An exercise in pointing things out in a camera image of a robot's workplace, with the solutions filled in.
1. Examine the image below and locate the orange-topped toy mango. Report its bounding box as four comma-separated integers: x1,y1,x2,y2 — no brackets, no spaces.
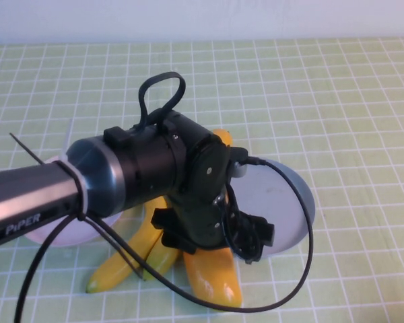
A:
183,247,243,308

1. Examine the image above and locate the shorter yellow toy banana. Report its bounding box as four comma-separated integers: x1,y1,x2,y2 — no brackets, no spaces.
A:
142,231,183,282

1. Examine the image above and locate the black zip tie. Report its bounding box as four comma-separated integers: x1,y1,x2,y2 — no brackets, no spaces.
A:
76,211,147,281
9,132,46,166

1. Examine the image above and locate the longer yellow toy banana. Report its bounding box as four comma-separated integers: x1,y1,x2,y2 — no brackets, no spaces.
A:
86,198,168,294

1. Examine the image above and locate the green checked tablecloth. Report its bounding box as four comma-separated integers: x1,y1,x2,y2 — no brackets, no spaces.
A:
0,37,404,323

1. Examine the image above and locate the pale blue round plate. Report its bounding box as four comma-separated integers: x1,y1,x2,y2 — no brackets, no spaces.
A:
231,159,316,258

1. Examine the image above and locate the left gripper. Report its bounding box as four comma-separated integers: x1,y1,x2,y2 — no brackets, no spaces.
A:
151,186,277,266

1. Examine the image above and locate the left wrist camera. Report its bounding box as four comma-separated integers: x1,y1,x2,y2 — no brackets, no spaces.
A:
227,146,257,178

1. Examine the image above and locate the yellow toy mango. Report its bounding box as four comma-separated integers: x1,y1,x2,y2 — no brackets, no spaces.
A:
211,129,233,149

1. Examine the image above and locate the pale pink round plate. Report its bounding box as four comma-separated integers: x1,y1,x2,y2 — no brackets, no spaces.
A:
23,157,123,248

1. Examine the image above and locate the black flat left cable loop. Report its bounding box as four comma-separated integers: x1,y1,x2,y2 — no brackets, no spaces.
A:
137,71,186,134

